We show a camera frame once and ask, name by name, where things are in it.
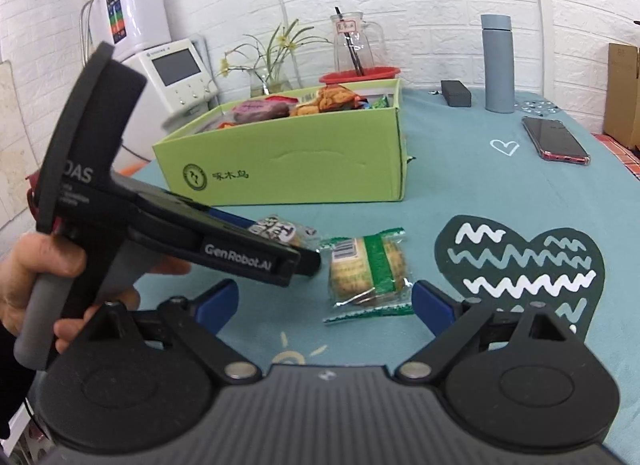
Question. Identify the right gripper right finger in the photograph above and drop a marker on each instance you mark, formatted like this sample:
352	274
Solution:
463	332

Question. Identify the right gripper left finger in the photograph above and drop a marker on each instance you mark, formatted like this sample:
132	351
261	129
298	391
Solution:
177	342

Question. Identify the green biscuit snack pack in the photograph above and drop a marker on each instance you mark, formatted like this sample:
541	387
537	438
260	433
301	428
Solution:
369	277

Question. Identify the white black snack pack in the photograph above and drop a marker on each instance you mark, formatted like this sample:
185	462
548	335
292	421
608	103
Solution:
276	228

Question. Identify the red thermos jug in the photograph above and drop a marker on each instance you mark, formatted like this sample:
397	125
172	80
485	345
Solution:
30	194

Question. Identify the white machine with screen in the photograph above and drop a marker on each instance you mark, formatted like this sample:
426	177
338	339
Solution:
178	87

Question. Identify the smartphone in red case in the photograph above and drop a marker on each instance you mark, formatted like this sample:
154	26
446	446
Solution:
554	142

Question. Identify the white water purifier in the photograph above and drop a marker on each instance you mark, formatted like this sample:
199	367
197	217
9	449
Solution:
130	26

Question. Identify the green cardboard box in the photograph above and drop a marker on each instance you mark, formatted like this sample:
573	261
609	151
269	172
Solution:
330	157

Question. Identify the glass vase with plant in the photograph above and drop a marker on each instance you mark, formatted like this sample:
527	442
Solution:
263	61

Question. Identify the black rectangular case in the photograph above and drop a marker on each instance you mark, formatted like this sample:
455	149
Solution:
456	94

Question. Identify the fried chicken snack bag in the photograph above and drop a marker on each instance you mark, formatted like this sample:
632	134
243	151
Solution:
332	98

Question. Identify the grey thermos bottle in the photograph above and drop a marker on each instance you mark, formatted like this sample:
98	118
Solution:
498	63

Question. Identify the brown cardboard box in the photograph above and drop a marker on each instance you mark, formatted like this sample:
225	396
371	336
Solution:
621	117

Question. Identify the red plastic bowl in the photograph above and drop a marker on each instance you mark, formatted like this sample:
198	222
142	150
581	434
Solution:
352	76

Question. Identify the clear glass pitcher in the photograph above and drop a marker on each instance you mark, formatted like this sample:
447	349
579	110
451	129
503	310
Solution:
358	44

